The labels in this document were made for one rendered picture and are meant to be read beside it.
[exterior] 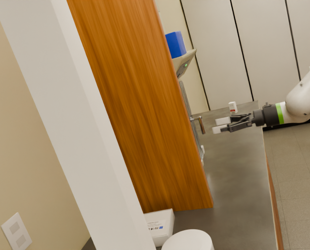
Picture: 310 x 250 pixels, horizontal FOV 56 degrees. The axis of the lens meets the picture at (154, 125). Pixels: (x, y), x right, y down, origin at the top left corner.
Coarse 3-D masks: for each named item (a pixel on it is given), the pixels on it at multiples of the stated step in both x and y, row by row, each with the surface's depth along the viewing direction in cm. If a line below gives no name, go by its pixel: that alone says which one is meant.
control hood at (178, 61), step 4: (188, 52) 117; (192, 52) 122; (184, 56) 106; (188, 56) 114; (192, 56) 128; (172, 60) 104; (176, 60) 104; (180, 60) 103; (184, 60) 108; (176, 64) 104; (180, 64) 105; (188, 64) 133; (176, 68) 105; (176, 72) 107; (184, 72) 134
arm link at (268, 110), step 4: (272, 104) 125; (264, 108) 124; (268, 108) 123; (272, 108) 123; (276, 108) 122; (264, 112) 123; (268, 112) 123; (272, 112) 122; (276, 112) 121; (264, 116) 123; (268, 116) 122; (272, 116) 122; (276, 116) 121; (264, 120) 125; (268, 120) 123; (272, 120) 122; (276, 120) 122; (268, 124) 124; (272, 124) 124; (276, 124) 124
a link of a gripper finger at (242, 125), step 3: (240, 123) 125; (243, 123) 124; (246, 123) 124; (231, 126) 124; (234, 126) 124; (237, 126) 124; (240, 126) 124; (243, 126) 124; (246, 126) 124; (249, 126) 124; (234, 129) 124; (237, 129) 124
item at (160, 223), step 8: (144, 216) 112; (152, 216) 110; (160, 216) 108; (168, 216) 107; (152, 224) 105; (160, 224) 103; (168, 224) 102; (152, 232) 100; (160, 232) 99; (168, 232) 98; (160, 240) 97
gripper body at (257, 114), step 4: (256, 112) 126; (260, 112) 125; (252, 116) 129; (256, 116) 125; (260, 116) 124; (244, 120) 128; (248, 120) 126; (252, 120) 126; (256, 120) 125; (260, 120) 125; (256, 124) 126; (260, 124) 126
